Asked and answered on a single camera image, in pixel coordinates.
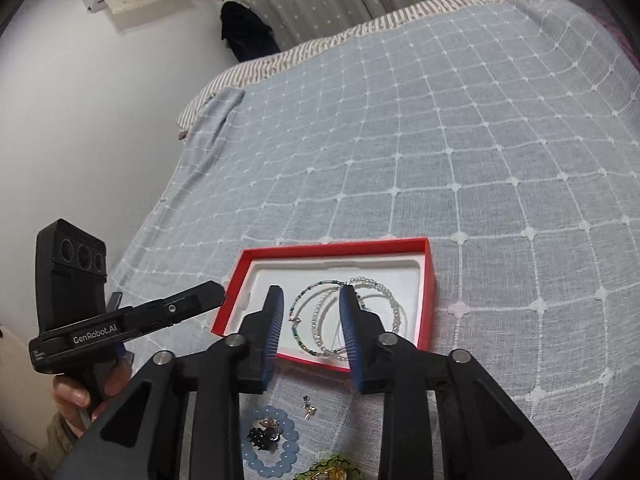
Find small gold earring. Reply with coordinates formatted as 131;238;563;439
303;396;317;420

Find black flower hair clip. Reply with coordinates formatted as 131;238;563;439
247;426;280;452

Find green bead cord bracelet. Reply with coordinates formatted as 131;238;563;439
293;454;362;480

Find blue bead bracelet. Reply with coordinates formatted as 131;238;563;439
241;404;301;477

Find red jewelry box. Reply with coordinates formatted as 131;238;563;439
212;238;436;370

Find person's left hand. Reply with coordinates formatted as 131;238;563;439
52;359;132;437

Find striped bed sheet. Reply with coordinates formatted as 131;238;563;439
177;0;501;141

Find grey checked bedspread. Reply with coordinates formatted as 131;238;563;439
110;0;639;479

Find black garment hanging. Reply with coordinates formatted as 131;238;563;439
220;0;281;63

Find green beaded thin bracelet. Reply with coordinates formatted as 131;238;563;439
290;280;346;358

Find pearl bead bracelets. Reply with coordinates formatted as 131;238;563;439
310;275;405;360

